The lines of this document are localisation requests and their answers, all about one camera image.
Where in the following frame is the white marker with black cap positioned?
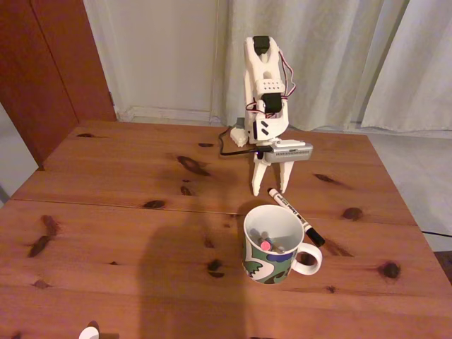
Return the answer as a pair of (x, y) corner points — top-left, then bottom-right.
(267, 187), (326, 248)

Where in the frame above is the thin black marker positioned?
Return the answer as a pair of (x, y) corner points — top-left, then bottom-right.
(259, 231), (274, 253)

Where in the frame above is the teal ballpoint pen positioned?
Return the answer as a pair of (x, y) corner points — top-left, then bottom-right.
(249, 228), (286, 255)

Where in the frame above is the white mug with green pattern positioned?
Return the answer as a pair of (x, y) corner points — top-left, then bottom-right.
(242, 204), (323, 285)

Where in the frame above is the brown wooden cabinet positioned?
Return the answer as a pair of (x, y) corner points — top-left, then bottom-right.
(0, 0), (118, 172)

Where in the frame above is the grey oval camera box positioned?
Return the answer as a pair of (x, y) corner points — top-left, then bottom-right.
(263, 143), (315, 165)

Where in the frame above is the black camera cable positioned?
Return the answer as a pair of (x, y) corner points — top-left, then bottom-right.
(219, 126), (266, 158)

